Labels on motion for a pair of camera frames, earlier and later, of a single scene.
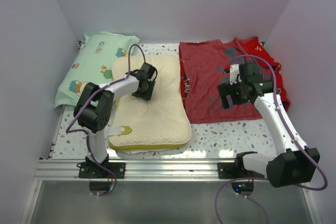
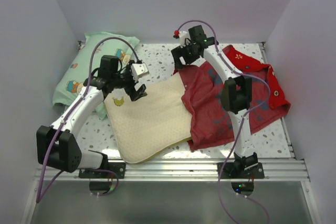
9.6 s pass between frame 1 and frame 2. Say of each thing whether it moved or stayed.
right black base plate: stayed
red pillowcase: moved
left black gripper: moved
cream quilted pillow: moved
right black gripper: moved
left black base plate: stayed
